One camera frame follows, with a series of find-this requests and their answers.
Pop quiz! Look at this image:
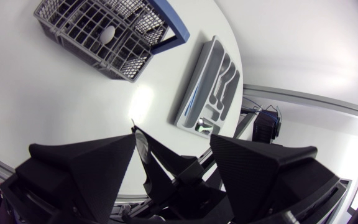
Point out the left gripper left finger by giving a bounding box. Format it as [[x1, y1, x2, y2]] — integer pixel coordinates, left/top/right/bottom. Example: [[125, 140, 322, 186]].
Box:
[[14, 133, 137, 224]]

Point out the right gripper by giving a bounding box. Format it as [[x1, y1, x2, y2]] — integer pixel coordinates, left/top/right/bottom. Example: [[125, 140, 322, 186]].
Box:
[[129, 126, 234, 224]]

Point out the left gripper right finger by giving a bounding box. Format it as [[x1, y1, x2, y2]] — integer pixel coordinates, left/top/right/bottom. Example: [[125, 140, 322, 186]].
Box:
[[209, 134, 341, 224]]

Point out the grey cutlery tray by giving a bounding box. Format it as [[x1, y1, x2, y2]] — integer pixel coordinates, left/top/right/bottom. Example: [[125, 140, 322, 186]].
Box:
[[174, 35, 241, 139]]

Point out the grey cutlery basket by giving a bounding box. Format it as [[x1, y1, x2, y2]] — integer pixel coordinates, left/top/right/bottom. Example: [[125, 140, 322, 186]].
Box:
[[33, 0, 191, 83]]

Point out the black electronics box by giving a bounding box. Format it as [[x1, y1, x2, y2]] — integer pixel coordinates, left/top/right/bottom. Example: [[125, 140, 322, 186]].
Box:
[[252, 109, 282, 144]]

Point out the thin blue stick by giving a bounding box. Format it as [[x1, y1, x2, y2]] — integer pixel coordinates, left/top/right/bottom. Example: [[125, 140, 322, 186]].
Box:
[[184, 83, 198, 116], [186, 81, 201, 116]]

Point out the blue cable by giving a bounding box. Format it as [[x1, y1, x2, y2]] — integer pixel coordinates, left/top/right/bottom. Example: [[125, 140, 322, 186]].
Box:
[[242, 96, 281, 121]]

